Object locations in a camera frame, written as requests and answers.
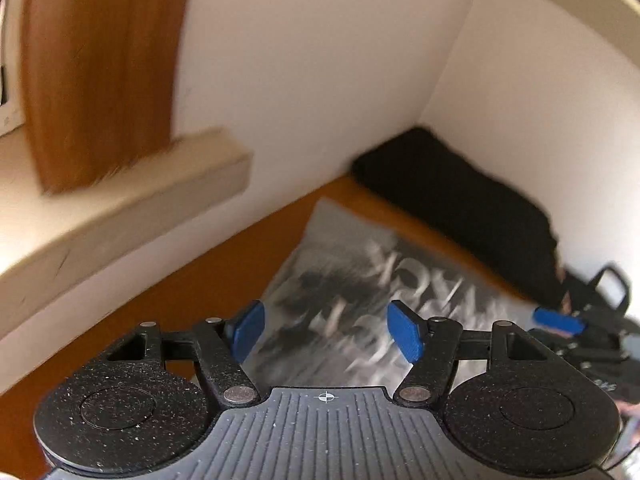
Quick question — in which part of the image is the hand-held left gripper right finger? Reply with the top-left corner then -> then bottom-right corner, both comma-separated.
387,300 -> 548,405

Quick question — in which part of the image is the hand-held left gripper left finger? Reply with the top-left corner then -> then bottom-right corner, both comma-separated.
107,300 -> 266,406

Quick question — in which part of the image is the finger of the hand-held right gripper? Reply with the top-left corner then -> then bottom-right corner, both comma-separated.
532,306 -> 588,337

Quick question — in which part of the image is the grey printed hoodie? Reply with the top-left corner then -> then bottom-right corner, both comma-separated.
250,197 -> 556,391

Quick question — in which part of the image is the black folded garment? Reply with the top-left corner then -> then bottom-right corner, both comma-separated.
350,127 -> 563,306

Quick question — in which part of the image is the beige window sill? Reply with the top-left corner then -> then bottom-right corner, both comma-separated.
0,127 -> 252,288

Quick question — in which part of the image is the black bag with handle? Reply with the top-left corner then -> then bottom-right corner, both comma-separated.
562,262 -> 632,321

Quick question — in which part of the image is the brown wooden window frame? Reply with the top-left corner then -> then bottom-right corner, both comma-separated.
20,0 -> 198,196

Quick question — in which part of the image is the cream wall shelf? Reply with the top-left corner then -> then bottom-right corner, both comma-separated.
482,0 -> 640,56

